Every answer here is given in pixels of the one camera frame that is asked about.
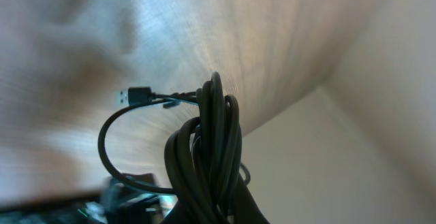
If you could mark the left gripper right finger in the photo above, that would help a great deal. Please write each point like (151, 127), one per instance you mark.
(245, 208)

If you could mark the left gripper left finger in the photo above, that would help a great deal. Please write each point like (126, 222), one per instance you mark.
(184, 213)

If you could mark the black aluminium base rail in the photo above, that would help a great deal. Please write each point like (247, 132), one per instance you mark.
(116, 202)

